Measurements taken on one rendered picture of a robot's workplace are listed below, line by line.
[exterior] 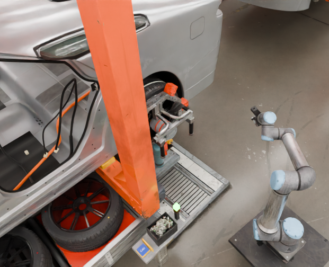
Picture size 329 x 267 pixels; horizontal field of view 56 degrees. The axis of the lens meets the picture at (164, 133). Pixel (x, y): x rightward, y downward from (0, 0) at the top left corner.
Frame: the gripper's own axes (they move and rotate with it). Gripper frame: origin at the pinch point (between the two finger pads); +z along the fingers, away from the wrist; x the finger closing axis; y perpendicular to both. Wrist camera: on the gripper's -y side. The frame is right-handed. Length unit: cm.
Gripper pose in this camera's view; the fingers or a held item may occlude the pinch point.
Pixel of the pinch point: (252, 117)
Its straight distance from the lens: 276.9
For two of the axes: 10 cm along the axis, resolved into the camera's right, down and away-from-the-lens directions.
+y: 4.5, 8.9, 0.2
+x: 8.9, -4.5, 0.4
